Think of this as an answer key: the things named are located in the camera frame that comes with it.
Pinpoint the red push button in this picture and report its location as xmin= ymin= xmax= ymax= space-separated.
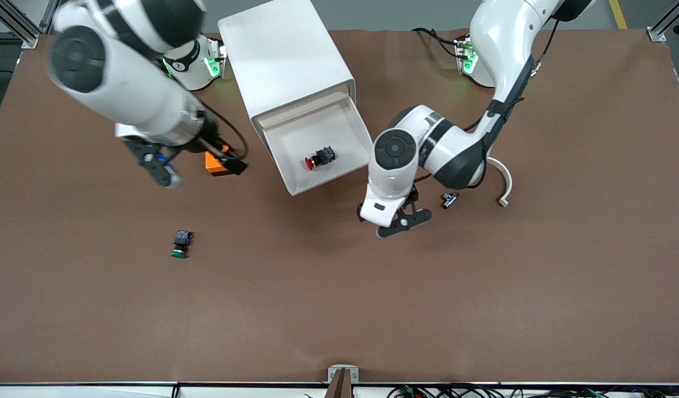
xmin=304 ymin=145 xmax=337 ymax=171

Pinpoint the beige cabinet drawer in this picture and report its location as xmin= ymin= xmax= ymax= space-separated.
xmin=258 ymin=88 xmax=352 ymax=129
xmin=260 ymin=91 xmax=374 ymax=197

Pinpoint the green push button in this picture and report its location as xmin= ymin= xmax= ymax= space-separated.
xmin=170 ymin=230 xmax=193 ymax=259

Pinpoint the white drawer cabinet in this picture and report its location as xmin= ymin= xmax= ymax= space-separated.
xmin=217 ymin=0 xmax=356 ymax=133

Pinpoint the orange box with hole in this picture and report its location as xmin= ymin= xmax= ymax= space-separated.
xmin=205 ymin=145 xmax=235 ymax=176

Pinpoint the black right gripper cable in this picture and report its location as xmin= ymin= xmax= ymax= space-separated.
xmin=204 ymin=102 xmax=249 ymax=162

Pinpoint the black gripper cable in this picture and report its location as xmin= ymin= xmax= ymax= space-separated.
xmin=464 ymin=19 xmax=561 ymax=133
xmin=204 ymin=102 xmax=249 ymax=162

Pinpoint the aluminium frame profile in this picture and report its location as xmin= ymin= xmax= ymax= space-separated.
xmin=648 ymin=0 xmax=679 ymax=43
xmin=0 ymin=0 xmax=58 ymax=49

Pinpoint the black base cable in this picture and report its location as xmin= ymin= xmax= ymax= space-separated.
xmin=412 ymin=27 xmax=462 ymax=59

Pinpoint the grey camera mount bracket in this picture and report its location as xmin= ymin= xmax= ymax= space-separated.
xmin=327 ymin=365 xmax=360 ymax=398

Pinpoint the white table edge rail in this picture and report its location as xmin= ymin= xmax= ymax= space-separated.
xmin=0 ymin=381 xmax=679 ymax=398

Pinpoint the white curved bracket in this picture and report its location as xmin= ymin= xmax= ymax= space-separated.
xmin=486 ymin=158 xmax=513 ymax=208

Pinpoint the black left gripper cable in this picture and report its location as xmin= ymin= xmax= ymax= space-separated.
xmin=464 ymin=19 xmax=561 ymax=133

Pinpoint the cable bundle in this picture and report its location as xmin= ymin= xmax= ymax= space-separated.
xmin=386 ymin=383 xmax=679 ymax=398

